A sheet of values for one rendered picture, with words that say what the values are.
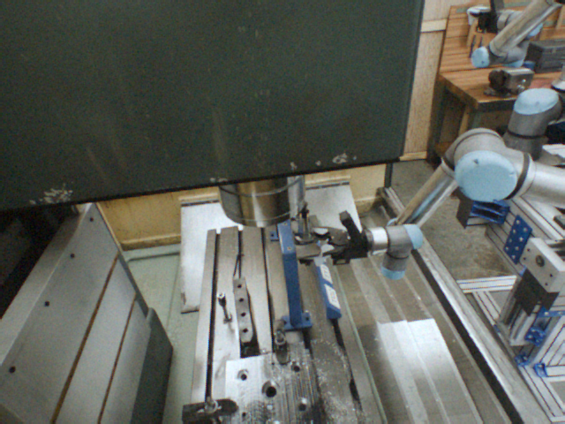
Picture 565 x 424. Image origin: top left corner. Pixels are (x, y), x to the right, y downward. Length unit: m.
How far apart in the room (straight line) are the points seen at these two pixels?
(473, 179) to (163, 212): 1.49
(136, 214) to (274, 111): 1.60
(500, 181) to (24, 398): 1.00
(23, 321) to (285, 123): 0.55
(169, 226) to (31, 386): 1.35
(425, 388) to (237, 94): 1.11
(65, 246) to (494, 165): 0.94
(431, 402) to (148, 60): 1.19
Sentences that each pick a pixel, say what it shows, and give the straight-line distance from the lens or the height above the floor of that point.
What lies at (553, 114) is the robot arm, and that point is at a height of 1.33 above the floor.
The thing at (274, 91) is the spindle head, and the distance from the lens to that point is 0.44.
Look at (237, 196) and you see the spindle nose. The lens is 0.57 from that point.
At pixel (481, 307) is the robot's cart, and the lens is 2.26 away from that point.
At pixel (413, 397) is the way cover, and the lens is 1.31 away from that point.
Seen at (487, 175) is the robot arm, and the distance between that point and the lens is 0.92.
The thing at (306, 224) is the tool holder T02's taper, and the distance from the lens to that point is 0.97.
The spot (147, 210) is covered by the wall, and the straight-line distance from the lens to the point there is 1.96.
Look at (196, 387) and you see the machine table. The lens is 1.15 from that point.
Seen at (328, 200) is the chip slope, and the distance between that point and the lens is 1.84.
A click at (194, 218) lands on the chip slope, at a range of 1.85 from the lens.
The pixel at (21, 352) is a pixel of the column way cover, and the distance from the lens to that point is 0.76.
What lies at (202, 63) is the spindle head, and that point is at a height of 1.79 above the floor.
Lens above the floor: 1.88
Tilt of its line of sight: 37 degrees down
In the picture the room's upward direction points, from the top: 6 degrees counter-clockwise
